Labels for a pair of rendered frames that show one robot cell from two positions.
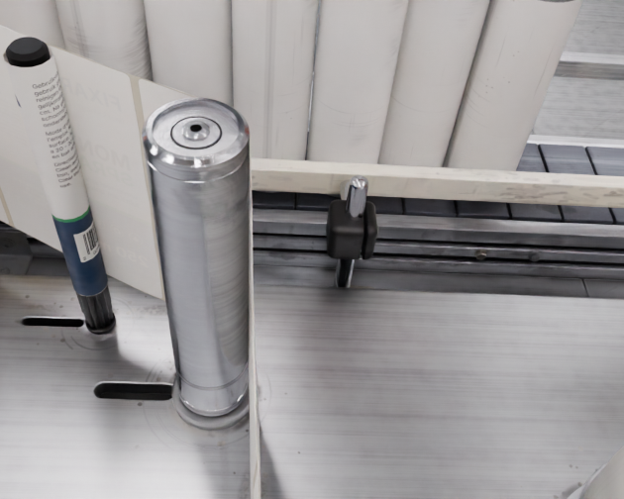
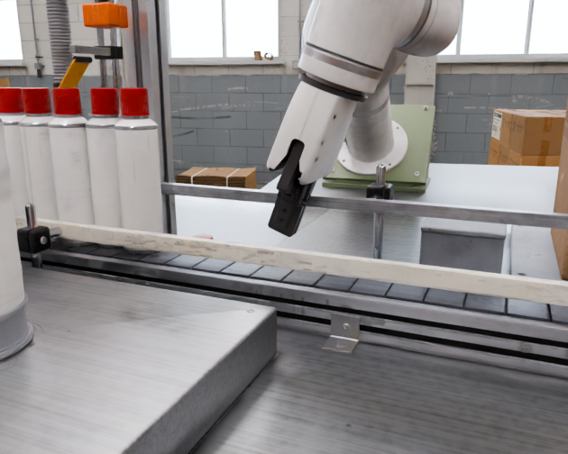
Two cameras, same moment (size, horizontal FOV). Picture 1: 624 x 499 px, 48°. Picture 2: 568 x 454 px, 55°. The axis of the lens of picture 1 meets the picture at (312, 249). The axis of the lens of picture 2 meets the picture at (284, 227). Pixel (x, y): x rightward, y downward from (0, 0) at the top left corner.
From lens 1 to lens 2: 0.62 m
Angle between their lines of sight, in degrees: 41
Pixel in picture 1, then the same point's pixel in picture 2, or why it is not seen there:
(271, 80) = (30, 173)
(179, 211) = not seen: outside the picture
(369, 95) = (66, 181)
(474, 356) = (32, 286)
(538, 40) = (123, 149)
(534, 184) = (138, 234)
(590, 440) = (34, 313)
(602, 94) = not seen: hidden behind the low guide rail
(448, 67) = (99, 169)
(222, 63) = (21, 169)
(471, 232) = (111, 263)
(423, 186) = (89, 233)
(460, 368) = not seen: hidden behind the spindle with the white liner
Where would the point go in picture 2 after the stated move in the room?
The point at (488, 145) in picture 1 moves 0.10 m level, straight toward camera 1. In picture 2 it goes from (124, 214) to (44, 229)
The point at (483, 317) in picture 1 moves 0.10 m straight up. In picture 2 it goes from (60, 279) to (50, 190)
